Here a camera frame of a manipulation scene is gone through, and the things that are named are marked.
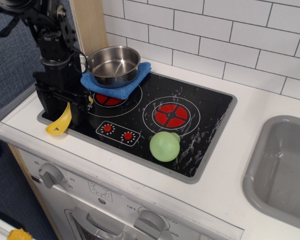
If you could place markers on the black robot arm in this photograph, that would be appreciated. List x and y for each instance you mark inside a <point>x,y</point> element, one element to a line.
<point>48,23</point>

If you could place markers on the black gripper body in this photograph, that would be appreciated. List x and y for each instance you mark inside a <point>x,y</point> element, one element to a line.
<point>63,78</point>

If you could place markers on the yellow dish brush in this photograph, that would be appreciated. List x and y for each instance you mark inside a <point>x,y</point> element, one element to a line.
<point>60,125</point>

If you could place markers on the grey oven knob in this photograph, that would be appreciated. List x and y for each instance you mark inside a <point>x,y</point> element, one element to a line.
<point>150,224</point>
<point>50,175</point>

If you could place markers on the white toy oven front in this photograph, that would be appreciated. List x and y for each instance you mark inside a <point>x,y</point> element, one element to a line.
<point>84,210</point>

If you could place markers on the blue folded cloth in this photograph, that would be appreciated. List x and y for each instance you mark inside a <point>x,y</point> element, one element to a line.
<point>123,92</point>

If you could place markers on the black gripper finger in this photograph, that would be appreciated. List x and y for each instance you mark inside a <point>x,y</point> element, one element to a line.
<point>78,109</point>
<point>52,104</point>

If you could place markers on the yellow object bottom left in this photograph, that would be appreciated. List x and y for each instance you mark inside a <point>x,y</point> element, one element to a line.
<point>19,234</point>

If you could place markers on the black toy stovetop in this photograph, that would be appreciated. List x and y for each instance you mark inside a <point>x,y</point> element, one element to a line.
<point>198,115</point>

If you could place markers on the grey right oven knob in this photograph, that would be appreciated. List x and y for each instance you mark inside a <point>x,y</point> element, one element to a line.
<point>150,224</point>

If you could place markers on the green toy pear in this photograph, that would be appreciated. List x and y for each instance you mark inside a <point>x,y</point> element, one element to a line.
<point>165,146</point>

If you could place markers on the wooden side post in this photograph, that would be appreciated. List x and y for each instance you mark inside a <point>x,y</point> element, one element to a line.
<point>90,25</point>

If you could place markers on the grey sink basin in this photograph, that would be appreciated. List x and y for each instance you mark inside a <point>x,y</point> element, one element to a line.
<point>272,180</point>

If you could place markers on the stainless steel pot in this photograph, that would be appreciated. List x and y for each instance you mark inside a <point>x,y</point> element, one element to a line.
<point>111,67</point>

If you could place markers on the grey left oven knob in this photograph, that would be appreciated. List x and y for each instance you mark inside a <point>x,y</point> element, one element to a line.
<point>50,175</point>

